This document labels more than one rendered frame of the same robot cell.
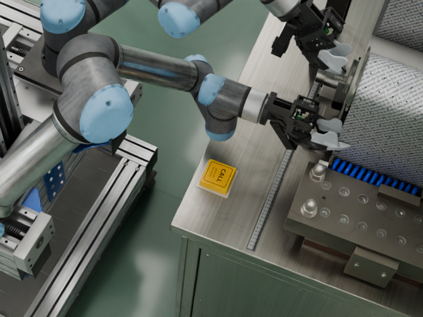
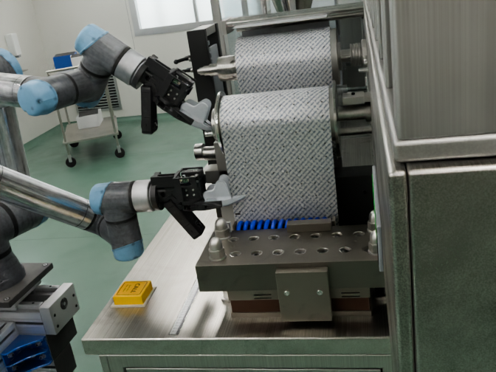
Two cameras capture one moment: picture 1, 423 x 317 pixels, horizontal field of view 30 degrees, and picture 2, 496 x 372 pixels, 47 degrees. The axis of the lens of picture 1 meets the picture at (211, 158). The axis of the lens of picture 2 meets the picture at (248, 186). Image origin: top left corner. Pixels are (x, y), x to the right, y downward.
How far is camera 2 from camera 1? 110 cm
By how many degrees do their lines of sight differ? 39
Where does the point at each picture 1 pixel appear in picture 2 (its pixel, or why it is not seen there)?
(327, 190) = (235, 241)
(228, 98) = (115, 190)
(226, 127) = (128, 234)
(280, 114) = (167, 186)
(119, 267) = not seen: outside the picture
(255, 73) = (169, 232)
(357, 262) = (286, 288)
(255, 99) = (141, 182)
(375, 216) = (290, 243)
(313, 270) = (248, 331)
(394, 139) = (277, 161)
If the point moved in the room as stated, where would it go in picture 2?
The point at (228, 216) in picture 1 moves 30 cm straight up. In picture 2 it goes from (147, 318) to (117, 189)
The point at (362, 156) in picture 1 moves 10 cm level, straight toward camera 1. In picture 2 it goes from (261, 206) to (250, 225)
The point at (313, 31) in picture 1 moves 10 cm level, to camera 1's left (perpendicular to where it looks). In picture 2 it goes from (164, 81) to (119, 87)
